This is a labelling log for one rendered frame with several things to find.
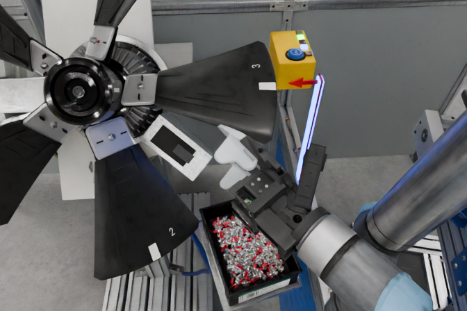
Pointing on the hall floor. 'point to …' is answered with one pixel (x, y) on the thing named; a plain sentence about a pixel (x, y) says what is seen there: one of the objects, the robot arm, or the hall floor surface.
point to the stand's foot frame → (130, 293)
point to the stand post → (159, 268)
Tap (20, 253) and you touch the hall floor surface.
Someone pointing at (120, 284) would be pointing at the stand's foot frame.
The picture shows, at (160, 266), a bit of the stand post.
